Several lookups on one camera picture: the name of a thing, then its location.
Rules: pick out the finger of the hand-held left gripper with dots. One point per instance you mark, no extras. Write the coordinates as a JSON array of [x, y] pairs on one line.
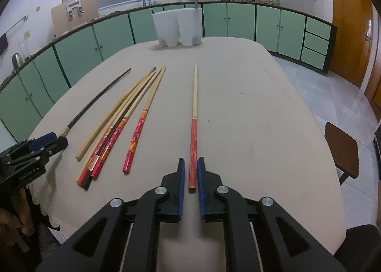
[[56, 147], [44, 139]]

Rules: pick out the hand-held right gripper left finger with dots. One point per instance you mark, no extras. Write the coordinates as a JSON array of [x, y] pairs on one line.
[[179, 194]]

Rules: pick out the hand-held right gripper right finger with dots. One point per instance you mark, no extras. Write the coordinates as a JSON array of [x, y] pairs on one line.
[[201, 197]]

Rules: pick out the red floral bamboo chopstick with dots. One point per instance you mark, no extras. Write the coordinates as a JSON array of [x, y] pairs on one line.
[[134, 144]]

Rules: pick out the white plastic utensil holder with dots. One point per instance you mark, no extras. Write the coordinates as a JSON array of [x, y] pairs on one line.
[[166, 29], [190, 26]]

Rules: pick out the person's left hand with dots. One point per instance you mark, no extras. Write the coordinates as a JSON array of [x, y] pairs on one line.
[[26, 212]]

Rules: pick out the metal kettle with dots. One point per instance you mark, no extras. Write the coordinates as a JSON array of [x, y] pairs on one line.
[[17, 60]]

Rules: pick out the dark hanging cloth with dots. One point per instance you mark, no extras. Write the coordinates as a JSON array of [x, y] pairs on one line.
[[3, 42]]

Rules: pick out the cardboard sheet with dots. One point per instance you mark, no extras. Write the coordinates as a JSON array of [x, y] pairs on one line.
[[86, 13]]

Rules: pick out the metal hook rack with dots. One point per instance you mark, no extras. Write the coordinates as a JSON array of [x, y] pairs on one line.
[[74, 8]]

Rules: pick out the brown wooden stool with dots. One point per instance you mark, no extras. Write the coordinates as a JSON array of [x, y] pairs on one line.
[[342, 150]]

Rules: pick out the black chair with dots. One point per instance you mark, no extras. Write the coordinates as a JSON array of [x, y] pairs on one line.
[[361, 242]]

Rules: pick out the green lower kitchen cabinets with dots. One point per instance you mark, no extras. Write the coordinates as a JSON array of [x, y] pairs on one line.
[[238, 22]]

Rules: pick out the wooden door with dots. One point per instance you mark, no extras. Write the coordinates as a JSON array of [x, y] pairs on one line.
[[348, 28]]

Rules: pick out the metal towel rail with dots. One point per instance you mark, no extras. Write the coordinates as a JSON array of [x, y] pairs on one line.
[[16, 25]]

